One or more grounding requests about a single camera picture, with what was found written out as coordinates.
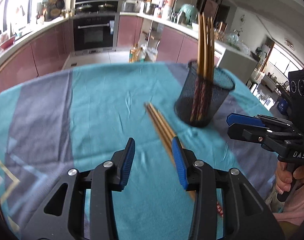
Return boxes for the pink bowl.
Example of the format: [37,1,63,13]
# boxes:
[0,39,16,50]

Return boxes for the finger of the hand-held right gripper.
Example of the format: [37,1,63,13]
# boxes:
[226,113,292,130]
[227,124,304,147]

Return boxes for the person's right forearm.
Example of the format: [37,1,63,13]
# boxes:
[270,177,304,224]

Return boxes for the pink base cabinets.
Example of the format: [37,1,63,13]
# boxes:
[0,17,75,90]
[117,15,221,67]

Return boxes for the silver toaster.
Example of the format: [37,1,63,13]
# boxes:
[123,1,137,12]

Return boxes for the red-handled wooden chopstick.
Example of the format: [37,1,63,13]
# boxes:
[147,102,185,155]
[144,103,196,202]
[152,106,225,217]

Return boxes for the teal and grey tablecloth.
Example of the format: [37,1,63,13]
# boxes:
[0,61,280,240]

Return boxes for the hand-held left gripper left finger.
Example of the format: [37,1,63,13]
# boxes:
[20,137,136,240]

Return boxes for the green kitchen appliance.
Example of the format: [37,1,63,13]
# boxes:
[179,4,199,25]

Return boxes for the black built-in oven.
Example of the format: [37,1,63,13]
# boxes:
[73,14,116,52]

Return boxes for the white container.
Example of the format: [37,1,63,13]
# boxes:
[159,5,171,18]

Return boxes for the yellow cooking oil bottle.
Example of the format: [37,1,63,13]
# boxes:
[128,46,139,63]

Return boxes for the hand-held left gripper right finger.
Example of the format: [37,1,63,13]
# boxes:
[171,136,286,240]

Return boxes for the steel stockpot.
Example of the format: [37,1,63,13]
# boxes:
[143,2,157,15]

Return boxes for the plastic bag of greens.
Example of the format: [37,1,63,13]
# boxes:
[226,30,251,53]

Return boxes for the person's right hand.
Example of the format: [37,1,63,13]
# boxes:
[274,160,304,194]

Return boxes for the white plastic bag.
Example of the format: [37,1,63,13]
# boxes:
[142,44,159,62]

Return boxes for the black mesh utensil holder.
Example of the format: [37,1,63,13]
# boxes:
[174,59,236,128]

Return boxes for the bundle of wooden chopsticks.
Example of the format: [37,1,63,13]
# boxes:
[189,12,216,124]

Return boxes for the kitchen window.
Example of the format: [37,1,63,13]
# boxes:
[0,0,40,43]

